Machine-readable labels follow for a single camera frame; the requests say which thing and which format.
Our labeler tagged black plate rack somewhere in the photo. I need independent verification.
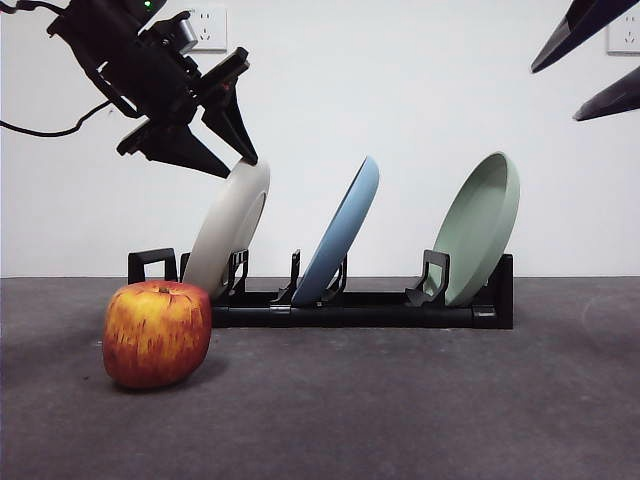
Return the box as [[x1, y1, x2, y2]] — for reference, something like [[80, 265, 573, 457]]
[[127, 247, 515, 330]]

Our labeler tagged blue round plate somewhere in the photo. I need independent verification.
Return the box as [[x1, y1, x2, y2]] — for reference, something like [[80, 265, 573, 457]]
[[291, 155, 381, 307]]

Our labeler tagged pale beige round plate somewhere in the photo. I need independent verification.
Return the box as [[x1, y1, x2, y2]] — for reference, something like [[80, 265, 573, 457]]
[[180, 158, 272, 300]]

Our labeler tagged green round plate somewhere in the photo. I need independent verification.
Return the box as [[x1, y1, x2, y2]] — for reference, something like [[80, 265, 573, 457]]
[[431, 152, 521, 307]]

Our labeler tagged white wall socket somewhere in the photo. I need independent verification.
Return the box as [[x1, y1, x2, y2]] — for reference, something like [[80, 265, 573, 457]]
[[187, 7, 229, 54], [607, 22, 640, 55]]

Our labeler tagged red yellow apple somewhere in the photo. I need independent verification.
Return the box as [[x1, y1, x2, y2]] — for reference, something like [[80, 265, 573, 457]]
[[102, 280, 213, 391]]

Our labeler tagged black cable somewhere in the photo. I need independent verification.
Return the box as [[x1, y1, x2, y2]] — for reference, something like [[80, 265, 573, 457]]
[[0, 97, 121, 138]]

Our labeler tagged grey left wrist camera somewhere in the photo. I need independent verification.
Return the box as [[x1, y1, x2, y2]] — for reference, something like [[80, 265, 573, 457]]
[[169, 14, 200, 55]]

